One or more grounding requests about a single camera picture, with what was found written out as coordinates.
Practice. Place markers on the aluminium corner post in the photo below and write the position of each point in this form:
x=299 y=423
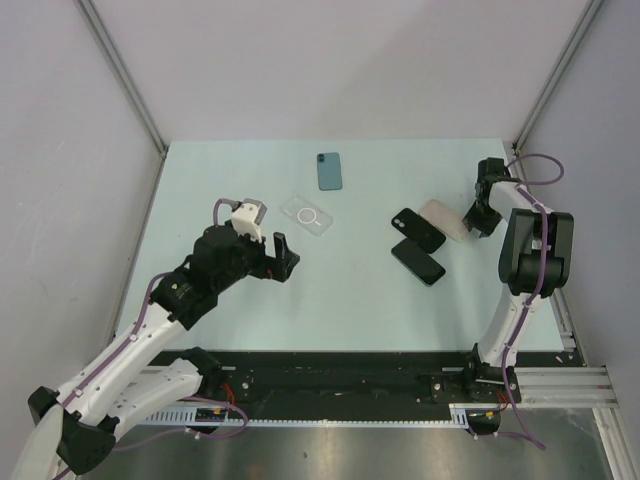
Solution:
x=116 y=63
x=579 y=33

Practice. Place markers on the clear magsafe phone case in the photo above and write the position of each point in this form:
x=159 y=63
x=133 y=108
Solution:
x=307 y=215

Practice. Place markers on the left aluminium corner post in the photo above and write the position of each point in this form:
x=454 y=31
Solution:
x=116 y=63

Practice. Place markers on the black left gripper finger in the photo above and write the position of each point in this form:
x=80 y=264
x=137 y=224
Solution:
x=286 y=265
x=280 y=245

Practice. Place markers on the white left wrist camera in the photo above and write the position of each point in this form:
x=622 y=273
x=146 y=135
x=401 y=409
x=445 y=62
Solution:
x=247 y=217

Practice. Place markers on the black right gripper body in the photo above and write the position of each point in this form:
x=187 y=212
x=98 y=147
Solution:
x=484 y=207

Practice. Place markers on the white slotted cable duct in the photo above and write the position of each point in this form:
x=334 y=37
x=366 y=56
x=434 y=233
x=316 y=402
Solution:
x=207 y=416

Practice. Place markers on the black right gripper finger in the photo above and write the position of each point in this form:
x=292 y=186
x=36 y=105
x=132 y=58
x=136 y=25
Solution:
x=473 y=219
x=488 y=223

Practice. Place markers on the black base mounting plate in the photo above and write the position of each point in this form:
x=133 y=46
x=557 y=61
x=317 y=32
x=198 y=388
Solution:
x=344 y=385

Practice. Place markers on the teal blue phone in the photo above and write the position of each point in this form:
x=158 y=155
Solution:
x=329 y=171

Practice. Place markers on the black phone screen up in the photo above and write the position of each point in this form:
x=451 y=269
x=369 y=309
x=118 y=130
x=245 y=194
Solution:
x=418 y=262

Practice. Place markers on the right aluminium corner post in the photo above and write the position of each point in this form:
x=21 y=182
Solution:
x=579 y=33

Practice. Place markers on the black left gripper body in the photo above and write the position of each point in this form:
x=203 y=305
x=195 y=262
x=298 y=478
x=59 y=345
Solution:
x=256 y=262

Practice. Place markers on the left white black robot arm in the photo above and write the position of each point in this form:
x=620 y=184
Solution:
x=78 y=424

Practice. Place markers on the aluminium frame rail front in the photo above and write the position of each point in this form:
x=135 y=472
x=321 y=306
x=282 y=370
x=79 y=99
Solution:
x=566 y=387

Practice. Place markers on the beige phone case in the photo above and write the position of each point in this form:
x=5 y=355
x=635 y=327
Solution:
x=446 y=220

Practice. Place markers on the black phone camera side up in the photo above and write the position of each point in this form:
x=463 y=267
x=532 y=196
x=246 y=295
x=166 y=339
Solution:
x=419 y=230

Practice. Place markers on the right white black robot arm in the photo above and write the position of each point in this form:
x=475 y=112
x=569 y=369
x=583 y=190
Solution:
x=534 y=261

